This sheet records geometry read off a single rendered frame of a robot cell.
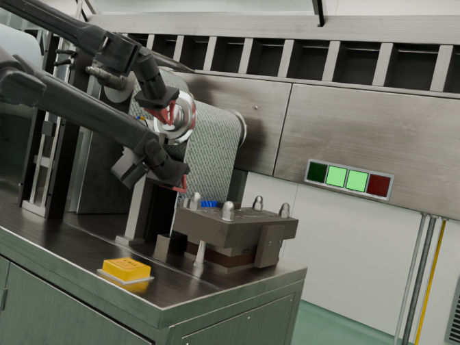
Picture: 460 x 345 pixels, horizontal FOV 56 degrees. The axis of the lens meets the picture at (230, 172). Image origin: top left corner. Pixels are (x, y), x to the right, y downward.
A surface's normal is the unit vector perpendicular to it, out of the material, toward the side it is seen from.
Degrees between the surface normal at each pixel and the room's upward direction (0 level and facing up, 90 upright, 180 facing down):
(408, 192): 90
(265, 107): 90
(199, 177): 90
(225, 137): 90
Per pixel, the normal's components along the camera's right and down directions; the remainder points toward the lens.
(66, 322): -0.55, -0.07
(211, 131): 0.82, 0.20
